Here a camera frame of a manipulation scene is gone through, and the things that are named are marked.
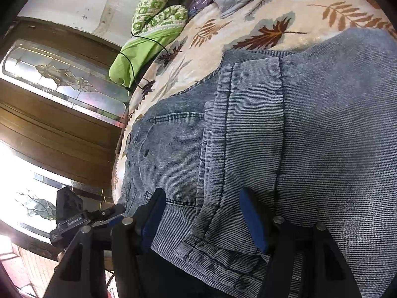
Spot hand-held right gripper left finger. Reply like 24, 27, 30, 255
43, 188, 167, 298

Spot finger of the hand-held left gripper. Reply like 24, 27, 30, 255
89, 204, 125, 228

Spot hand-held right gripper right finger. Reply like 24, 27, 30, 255
239, 187, 364, 298

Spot grey washed denim pants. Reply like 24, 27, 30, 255
119, 27, 397, 298

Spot wooden door with glass panel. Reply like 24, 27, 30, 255
0, 16, 131, 255

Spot green patterned quilt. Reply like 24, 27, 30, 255
108, 0, 203, 90

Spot leaf print bed blanket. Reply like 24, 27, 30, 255
111, 0, 394, 204

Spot purple cloth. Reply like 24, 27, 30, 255
187, 0, 215, 18

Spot thin black cable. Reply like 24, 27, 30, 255
119, 34, 170, 91

